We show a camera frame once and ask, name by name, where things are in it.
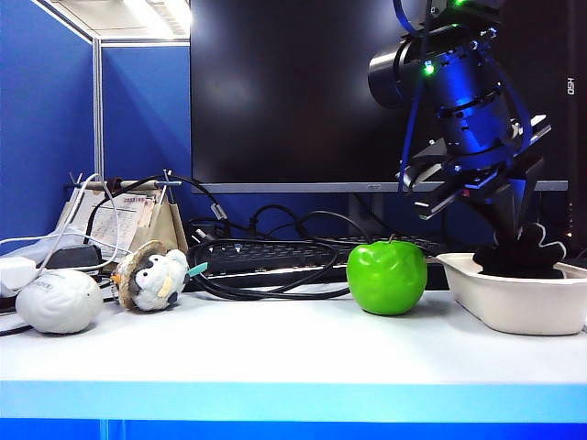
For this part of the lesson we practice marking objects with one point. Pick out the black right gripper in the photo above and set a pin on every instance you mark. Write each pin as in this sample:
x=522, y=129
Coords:
x=481, y=176

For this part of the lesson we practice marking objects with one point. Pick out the white power adapter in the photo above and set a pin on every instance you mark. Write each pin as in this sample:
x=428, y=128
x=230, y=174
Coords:
x=16, y=275

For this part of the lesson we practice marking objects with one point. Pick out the grey power plug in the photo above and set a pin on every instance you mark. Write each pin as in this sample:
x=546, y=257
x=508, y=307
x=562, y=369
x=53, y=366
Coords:
x=200, y=236

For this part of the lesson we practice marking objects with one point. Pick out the large black computer monitor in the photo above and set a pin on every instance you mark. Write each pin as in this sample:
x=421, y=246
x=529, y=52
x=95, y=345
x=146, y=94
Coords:
x=284, y=91

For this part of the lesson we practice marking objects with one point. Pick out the white brain-shaped stress ball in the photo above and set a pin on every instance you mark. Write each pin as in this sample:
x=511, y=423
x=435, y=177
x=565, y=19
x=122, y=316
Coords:
x=57, y=302

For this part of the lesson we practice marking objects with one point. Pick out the beige canvas calendar stand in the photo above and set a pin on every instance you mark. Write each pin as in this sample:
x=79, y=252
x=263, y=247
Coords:
x=167, y=227

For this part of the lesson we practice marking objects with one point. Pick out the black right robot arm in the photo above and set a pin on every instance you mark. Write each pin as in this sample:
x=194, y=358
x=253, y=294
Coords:
x=468, y=101

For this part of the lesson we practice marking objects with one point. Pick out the white printed papers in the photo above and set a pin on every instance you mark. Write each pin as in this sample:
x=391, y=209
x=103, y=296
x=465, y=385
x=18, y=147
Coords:
x=112, y=220

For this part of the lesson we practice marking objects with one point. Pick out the aluminium partition frame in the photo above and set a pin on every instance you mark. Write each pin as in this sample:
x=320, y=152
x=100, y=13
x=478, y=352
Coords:
x=97, y=114

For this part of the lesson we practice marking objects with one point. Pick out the penguin plush with straw hat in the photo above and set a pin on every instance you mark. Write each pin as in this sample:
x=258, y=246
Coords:
x=153, y=279

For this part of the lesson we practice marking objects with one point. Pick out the reversible white black plush octopus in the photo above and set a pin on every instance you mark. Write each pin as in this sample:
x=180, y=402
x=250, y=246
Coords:
x=527, y=259

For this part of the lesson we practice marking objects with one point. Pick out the green plastic apple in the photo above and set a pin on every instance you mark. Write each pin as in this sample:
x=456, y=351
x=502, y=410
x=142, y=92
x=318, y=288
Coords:
x=385, y=279

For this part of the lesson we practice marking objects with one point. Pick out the black power adapter box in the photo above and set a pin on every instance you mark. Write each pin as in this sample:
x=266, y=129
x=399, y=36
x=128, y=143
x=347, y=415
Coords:
x=73, y=257

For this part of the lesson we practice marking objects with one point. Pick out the black monitor with white logo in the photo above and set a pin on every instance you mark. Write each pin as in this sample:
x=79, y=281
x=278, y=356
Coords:
x=578, y=137

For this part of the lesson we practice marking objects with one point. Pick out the cream paper lunch box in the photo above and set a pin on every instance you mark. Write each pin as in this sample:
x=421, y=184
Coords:
x=513, y=304

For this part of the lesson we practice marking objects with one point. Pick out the black computer keyboard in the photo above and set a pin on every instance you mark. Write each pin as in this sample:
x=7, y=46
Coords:
x=275, y=254

